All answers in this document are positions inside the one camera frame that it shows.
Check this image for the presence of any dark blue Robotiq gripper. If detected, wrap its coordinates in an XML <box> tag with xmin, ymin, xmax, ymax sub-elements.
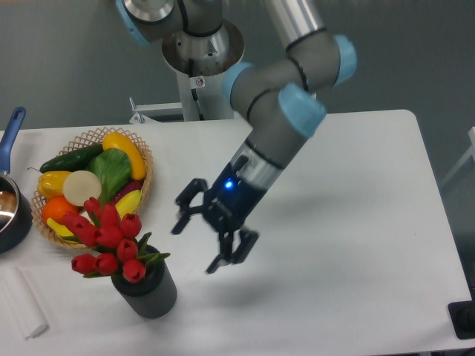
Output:
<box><xmin>171</xmin><ymin>142</ymin><xmax>285</xmax><ymax>274</ymax></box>

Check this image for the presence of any red tulip bouquet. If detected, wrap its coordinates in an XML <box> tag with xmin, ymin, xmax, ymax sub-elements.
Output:
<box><xmin>63</xmin><ymin>197</ymin><xmax>170</xmax><ymax>284</ymax></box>

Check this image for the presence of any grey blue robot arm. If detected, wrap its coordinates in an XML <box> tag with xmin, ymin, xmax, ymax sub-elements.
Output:
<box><xmin>116</xmin><ymin>1</ymin><xmax>357</xmax><ymax>273</ymax></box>

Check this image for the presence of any dark grey ribbed vase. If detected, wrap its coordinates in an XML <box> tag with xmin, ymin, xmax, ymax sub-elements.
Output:
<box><xmin>111</xmin><ymin>245</ymin><xmax>177</xmax><ymax>319</ymax></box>

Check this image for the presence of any purple eggplant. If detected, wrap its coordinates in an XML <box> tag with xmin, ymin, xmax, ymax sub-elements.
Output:
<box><xmin>111</xmin><ymin>180</ymin><xmax>143</xmax><ymax>204</ymax></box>

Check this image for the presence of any yellow banana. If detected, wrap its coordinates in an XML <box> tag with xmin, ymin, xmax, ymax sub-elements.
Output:
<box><xmin>46</xmin><ymin>190</ymin><xmax>142</xmax><ymax>244</ymax></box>

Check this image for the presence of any green leafy cabbage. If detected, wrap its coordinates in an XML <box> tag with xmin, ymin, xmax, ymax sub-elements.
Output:
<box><xmin>85</xmin><ymin>148</ymin><xmax>131</xmax><ymax>206</ymax></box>

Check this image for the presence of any yellow squash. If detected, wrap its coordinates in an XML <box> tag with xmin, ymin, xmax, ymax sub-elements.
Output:
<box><xmin>102</xmin><ymin>132</ymin><xmax>146</xmax><ymax>180</ymax></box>

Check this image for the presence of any beige round disc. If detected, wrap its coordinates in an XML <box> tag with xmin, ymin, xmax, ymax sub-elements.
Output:
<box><xmin>62</xmin><ymin>171</ymin><xmax>102</xmax><ymax>206</ymax></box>

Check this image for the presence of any green cucumber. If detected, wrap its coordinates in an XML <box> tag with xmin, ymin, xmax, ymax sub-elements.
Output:
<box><xmin>28</xmin><ymin>144</ymin><xmax>103</xmax><ymax>174</ymax></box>

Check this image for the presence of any orange fruit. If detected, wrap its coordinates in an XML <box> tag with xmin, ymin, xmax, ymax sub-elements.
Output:
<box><xmin>41</xmin><ymin>197</ymin><xmax>79</xmax><ymax>225</ymax></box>

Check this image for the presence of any yellow bell pepper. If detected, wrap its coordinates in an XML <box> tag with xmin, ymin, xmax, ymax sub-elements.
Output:
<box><xmin>37</xmin><ymin>171</ymin><xmax>71</xmax><ymax>200</ymax></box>

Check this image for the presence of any white rolled cloth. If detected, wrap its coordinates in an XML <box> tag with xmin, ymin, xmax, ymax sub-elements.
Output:
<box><xmin>1</xmin><ymin>267</ymin><xmax>49</xmax><ymax>340</ymax></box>

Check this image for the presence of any black device at table edge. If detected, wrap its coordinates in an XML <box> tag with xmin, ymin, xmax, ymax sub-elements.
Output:
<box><xmin>448</xmin><ymin>300</ymin><xmax>474</xmax><ymax>340</ymax></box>

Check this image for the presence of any white chair part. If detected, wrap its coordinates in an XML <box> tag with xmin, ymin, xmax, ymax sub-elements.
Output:
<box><xmin>441</xmin><ymin>127</ymin><xmax>474</xmax><ymax>191</ymax></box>

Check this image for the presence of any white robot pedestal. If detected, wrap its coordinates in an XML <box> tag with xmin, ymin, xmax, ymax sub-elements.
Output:
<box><xmin>175</xmin><ymin>71</ymin><xmax>235</xmax><ymax>122</ymax></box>

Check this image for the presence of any white metal base bracket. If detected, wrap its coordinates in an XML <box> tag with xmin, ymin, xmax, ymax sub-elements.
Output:
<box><xmin>129</xmin><ymin>97</ymin><xmax>183</xmax><ymax>125</ymax></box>

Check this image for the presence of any blue handled saucepan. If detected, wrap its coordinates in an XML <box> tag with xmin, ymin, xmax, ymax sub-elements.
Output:
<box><xmin>1</xmin><ymin>107</ymin><xmax>32</xmax><ymax>254</ymax></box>

